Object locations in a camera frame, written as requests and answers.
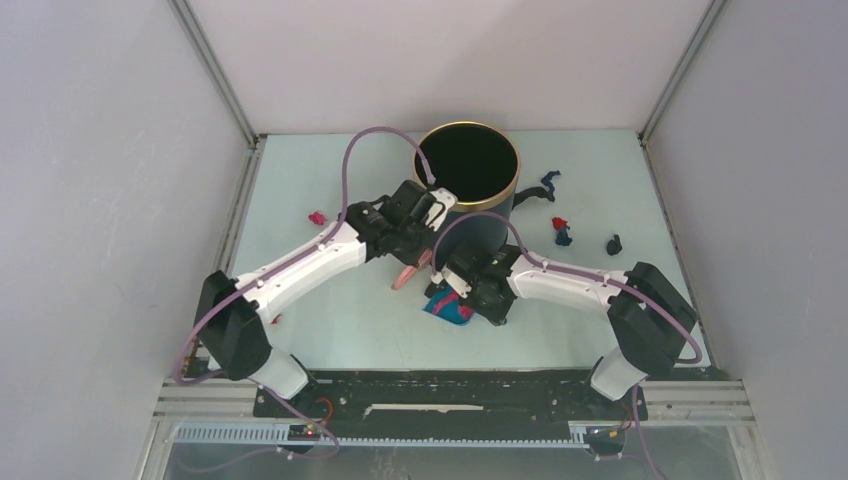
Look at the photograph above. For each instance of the dark blue gold-rimmed bin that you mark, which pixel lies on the dark blue gold-rimmed bin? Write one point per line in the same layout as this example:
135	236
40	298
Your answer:
481	167

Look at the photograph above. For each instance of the blue dustpan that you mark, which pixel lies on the blue dustpan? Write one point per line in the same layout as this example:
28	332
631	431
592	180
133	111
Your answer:
437	296

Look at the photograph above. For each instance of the black paper scrap by bin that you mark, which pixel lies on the black paper scrap by bin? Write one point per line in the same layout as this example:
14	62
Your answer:
540	192

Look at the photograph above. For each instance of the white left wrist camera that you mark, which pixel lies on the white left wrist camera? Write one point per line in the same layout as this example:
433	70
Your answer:
443	202

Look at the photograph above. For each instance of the blue paper scrap far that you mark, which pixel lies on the blue paper scrap far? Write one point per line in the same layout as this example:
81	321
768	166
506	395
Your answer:
548	180

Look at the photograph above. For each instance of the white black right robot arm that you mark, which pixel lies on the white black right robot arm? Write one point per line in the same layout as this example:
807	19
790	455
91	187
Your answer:
651	320

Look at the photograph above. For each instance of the red paper scrap right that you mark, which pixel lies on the red paper scrap right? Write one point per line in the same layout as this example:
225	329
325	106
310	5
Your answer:
559	223

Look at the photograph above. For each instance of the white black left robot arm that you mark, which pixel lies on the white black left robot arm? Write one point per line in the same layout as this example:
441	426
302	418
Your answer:
234	313

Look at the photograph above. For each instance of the left aluminium frame post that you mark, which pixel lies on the left aluminium frame post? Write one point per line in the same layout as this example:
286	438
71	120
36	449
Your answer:
190	23

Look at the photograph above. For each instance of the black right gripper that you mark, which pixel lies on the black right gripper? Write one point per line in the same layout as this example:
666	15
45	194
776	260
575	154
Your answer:
496	315

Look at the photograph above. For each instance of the pink hand brush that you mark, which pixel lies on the pink hand brush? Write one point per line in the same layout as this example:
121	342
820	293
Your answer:
410	271

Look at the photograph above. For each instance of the dark blue paper scrap right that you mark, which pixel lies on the dark blue paper scrap right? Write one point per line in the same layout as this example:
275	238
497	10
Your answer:
563	237

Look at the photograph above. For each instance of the right aluminium frame post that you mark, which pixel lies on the right aluminium frame post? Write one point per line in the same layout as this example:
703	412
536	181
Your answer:
703	30

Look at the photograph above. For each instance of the aluminium front rail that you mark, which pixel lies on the aluminium front rail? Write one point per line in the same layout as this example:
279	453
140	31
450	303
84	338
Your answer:
673	403

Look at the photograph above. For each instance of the small electronics board left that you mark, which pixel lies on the small electronics board left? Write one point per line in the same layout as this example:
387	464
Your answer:
302	433

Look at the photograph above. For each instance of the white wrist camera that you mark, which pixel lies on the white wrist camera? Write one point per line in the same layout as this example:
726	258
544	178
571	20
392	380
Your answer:
456	278
443	202

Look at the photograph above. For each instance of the large pink paper scrap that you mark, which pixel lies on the large pink paper scrap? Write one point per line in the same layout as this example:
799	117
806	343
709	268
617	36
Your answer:
450	309

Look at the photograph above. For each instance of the black paper scrap right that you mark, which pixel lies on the black paper scrap right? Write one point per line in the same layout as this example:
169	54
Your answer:
614	245

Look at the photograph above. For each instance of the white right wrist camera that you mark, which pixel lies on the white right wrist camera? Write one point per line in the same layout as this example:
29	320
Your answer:
456	278

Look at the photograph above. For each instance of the black mounting base plate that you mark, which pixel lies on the black mounting base plate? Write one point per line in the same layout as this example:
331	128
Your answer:
461	405

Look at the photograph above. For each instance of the aluminium frame post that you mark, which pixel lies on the aluminium frame post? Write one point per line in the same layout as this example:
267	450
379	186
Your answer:
190	23
703	30

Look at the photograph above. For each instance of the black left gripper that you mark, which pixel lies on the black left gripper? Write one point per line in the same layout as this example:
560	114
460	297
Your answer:
412	258

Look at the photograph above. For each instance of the small pink paper scrap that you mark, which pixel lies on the small pink paper scrap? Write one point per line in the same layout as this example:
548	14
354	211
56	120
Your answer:
318	218

